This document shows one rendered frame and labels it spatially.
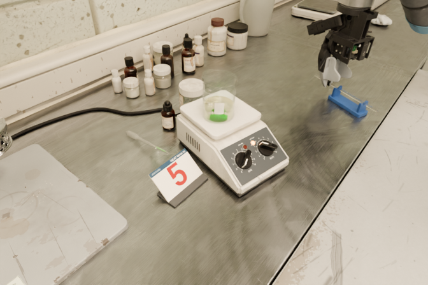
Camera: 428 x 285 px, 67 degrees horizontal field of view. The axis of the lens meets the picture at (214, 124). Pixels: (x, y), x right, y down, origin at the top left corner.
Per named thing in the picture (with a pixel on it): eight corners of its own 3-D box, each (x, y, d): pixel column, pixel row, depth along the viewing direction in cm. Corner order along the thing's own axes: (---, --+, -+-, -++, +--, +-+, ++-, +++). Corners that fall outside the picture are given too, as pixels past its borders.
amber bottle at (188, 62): (179, 70, 94) (178, 38, 88) (190, 67, 96) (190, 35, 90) (186, 75, 91) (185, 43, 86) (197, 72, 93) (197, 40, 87)
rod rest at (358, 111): (367, 114, 78) (372, 102, 76) (358, 118, 77) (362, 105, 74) (336, 95, 85) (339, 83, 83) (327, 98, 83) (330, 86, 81)
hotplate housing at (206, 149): (288, 168, 63) (296, 137, 58) (238, 200, 56) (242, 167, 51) (217, 115, 76) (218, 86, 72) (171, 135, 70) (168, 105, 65)
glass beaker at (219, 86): (241, 118, 61) (245, 79, 56) (217, 131, 58) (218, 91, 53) (216, 102, 65) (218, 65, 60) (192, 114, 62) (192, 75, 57)
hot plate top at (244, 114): (263, 118, 62) (263, 114, 62) (214, 142, 56) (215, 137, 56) (223, 91, 70) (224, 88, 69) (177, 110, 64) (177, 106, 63)
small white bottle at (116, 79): (124, 91, 84) (121, 70, 80) (117, 94, 83) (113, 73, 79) (119, 88, 85) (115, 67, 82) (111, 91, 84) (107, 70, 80)
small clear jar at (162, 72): (160, 91, 84) (158, 73, 81) (151, 84, 87) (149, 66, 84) (174, 86, 87) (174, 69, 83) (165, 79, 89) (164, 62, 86)
